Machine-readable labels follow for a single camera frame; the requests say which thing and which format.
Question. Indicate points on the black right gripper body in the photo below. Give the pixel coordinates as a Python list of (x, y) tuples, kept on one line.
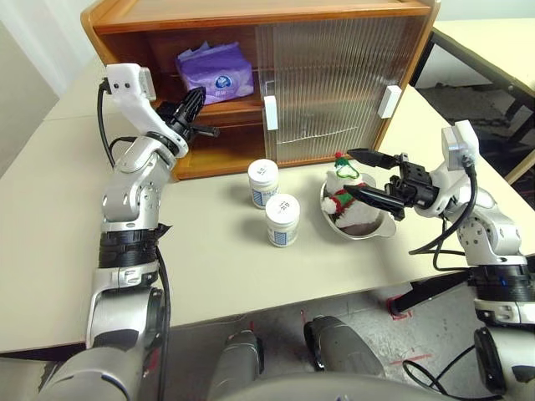
[(414, 184)]

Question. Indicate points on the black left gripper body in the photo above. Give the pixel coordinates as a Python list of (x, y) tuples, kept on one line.
[(175, 117)]

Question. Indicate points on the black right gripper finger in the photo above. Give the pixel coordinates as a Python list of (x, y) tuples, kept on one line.
[(374, 158), (376, 199)]

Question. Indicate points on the white plush toy red scarf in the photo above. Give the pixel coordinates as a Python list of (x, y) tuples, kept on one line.
[(355, 213)]

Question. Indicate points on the metal bowl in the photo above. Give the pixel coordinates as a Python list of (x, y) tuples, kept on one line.
[(368, 234)]

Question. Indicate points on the purple tissue pack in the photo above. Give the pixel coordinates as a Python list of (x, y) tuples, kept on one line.
[(217, 62)]

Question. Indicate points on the ribbed glass sliding door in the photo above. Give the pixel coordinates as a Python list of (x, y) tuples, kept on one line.
[(411, 42), (261, 62)]

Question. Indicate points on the white bottle with blue label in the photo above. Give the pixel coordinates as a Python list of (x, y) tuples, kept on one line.
[(263, 184), (282, 221)]

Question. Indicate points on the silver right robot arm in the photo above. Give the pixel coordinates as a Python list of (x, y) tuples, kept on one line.
[(489, 234)]

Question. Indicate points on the wooden cabinet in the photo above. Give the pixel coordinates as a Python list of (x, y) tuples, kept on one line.
[(167, 12)]

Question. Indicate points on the black table leg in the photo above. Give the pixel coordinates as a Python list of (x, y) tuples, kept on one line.
[(430, 290)]

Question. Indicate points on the grey right robot leg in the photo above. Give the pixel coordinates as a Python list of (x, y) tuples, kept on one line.
[(342, 351)]

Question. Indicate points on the grey robot leg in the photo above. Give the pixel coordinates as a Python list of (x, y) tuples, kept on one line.
[(342, 351), (236, 363)]

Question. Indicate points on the beige table with black legs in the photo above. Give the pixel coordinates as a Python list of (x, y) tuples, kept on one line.
[(480, 42)]

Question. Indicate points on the grey robot torso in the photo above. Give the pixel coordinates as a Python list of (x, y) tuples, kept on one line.
[(334, 388)]

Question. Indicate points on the grey left robot leg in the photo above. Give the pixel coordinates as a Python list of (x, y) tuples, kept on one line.
[(236, 363)]

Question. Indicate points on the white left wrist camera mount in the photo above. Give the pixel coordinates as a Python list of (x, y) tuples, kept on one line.
[(134, 104)]

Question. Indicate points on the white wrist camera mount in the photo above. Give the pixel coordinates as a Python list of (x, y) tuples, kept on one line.
[(457, 142), (134, 104)]

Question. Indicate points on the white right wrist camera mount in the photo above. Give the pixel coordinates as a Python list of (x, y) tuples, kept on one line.
[(457, 142)]

